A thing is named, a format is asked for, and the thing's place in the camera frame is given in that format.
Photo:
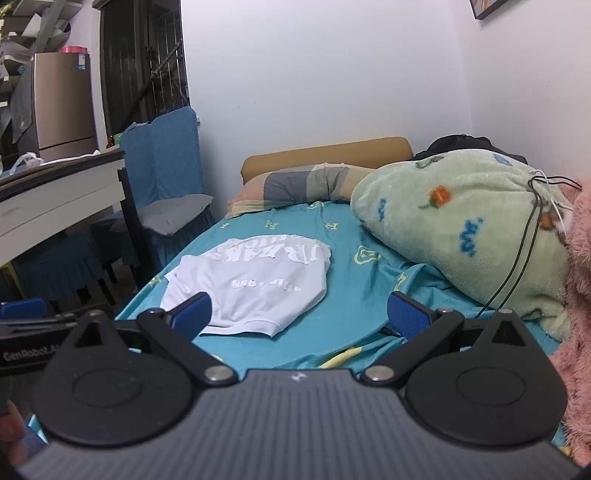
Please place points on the tan headboard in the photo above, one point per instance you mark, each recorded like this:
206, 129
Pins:
323, 152

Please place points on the chair with blue cover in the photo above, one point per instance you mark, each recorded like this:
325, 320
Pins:
161, 157

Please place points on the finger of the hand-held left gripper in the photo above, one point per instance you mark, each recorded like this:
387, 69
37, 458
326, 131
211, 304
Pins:
23, 308

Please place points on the stool with blue cover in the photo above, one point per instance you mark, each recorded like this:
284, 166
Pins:
108, 240
51, 267

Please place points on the white plastic bag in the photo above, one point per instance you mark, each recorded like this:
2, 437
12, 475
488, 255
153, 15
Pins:
25, 161

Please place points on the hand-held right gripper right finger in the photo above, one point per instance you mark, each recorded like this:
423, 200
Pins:
406, 316

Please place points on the pink round container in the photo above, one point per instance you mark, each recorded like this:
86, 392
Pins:
74, 49

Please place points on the grey storage shelf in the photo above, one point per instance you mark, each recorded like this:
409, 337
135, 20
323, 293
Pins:
37, 23

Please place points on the champagne refrigerator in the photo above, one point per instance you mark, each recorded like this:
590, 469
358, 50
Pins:
60, 101

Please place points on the plaid pillow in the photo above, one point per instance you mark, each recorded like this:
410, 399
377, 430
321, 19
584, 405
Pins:
295, 184

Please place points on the white desk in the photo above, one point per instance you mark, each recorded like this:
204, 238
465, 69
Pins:
55, 189

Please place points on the white printed t-shirt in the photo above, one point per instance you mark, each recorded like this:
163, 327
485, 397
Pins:
258, 286

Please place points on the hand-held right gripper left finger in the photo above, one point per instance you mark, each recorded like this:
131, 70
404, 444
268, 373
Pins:
194, 310

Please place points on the teal patterned bed sheet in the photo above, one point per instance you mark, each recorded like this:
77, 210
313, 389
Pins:
355, 295

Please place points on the green plush pillow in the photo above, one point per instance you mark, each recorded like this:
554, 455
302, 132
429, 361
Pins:
461, 221

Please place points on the black clothing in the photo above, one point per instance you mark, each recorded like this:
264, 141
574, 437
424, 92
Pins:
461, 143

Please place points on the framed wall picture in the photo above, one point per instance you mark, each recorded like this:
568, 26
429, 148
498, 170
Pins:
485, 7

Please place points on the dark barred window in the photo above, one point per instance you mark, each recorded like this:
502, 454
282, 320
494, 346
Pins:
138, 60

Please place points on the grey seat cushion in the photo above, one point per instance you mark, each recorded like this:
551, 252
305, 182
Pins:
171, 213

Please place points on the grey hanging towel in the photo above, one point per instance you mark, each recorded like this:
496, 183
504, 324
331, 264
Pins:
21, 106

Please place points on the person's left hand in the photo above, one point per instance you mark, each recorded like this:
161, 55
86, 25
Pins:
9, 422

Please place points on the pink fluffy blanket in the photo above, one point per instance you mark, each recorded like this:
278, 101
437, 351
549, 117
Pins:
577, 323

